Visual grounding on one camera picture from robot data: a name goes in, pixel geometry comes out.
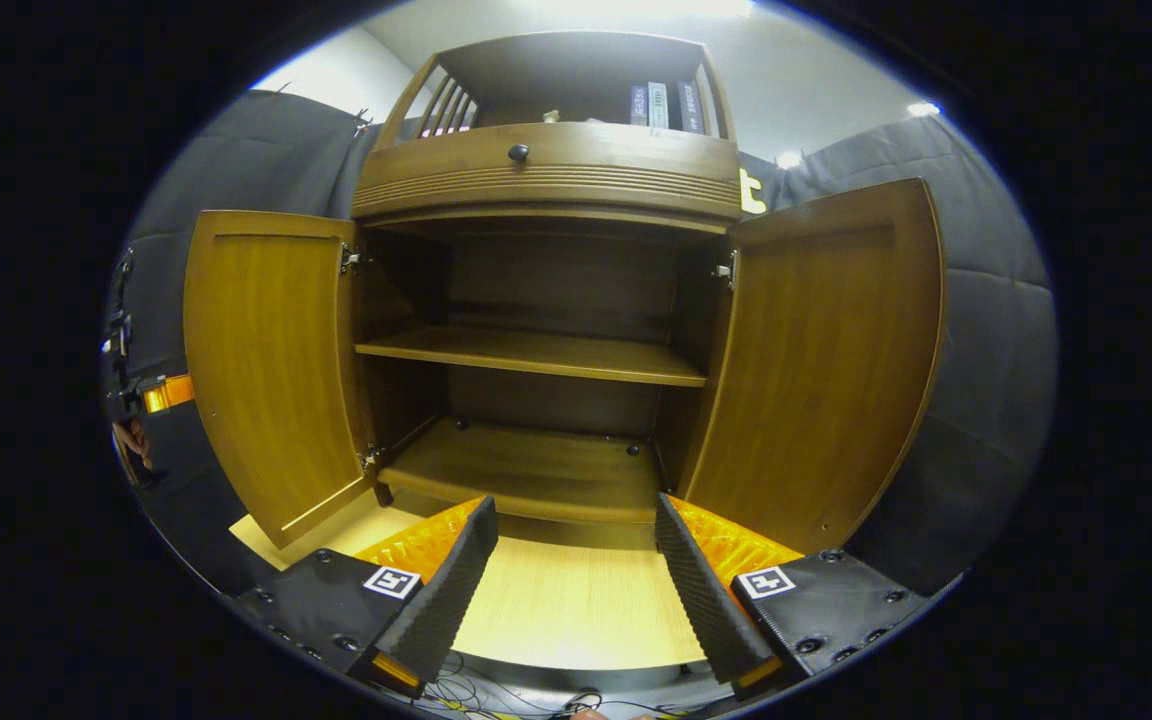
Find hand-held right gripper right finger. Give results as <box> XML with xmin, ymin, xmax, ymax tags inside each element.
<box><xmin>654</xmin><ymin>492</ymin><xmax>929</xmax><ymax>701</ymax></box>

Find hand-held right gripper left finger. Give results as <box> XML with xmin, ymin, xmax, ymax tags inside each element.
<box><xmin>236</xmin><ymin>495</ymin><xmax>499</xmax><ymax>699</ymax></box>

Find wooden cabinet door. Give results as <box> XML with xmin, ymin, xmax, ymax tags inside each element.
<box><xmin>681</xmin><ymin>178</ymin><xmax>947</xmax><ymax>556</ymax></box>
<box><xmin>184</xmin><ymin>210</ymin><xmax>382</xmax><ymax>549</ymax></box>

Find wooden double-door shoe cabinet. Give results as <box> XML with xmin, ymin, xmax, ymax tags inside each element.
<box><xmin>351</xmin><ymin>30</ymin><xmax>745</xmax><ymax>526</ymax></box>

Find wooden inner shelf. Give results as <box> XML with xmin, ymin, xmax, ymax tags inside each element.
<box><xmin>356</xmin><ymin>325</ymin><xmax>709</xmax><ymax>389</ymax></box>

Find black backdrop cloth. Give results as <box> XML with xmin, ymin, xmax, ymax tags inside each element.
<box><xmin>101</xmin><ymin>90</ymin><xmax>1057</xmax><ymax>596</ymax></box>

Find large ceiling light panel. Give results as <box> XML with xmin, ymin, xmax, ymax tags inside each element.
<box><xmin>536</xmin><ymin>0</ymin><xmax>757</xmax><ymax>21</ymax></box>

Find black cables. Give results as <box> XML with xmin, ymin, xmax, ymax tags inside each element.
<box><xmin>406</xmin><ymin>655</ymin><xmax>697</xmax><ymax>720</ymax></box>

